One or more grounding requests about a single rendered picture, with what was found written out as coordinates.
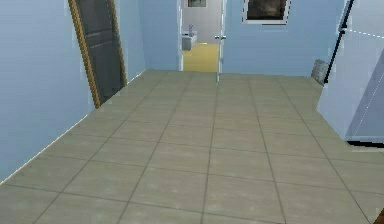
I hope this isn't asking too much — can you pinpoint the small grey bin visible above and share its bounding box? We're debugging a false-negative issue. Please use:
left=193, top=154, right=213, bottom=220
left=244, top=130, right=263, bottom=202
left=311, top=59, right=330, bottom=86

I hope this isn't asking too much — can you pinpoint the white open room door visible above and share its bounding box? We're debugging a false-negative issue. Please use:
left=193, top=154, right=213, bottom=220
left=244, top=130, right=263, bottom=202
left=217, top=0, right=228, bottom=83

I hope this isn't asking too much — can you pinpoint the pale blue refrigerator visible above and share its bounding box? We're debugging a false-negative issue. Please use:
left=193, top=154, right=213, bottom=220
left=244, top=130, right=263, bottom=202
left=316, top=0, right=384, bottom=148

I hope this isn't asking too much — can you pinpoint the dark grey room door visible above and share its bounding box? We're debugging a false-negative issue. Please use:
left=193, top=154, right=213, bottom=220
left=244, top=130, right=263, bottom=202
left=67, top=0, right=128, bottom=110

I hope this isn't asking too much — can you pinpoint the black refrigerator handle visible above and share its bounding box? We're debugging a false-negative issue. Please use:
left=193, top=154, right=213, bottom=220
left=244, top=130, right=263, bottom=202
left=323, top=0, right=356, bottom=85

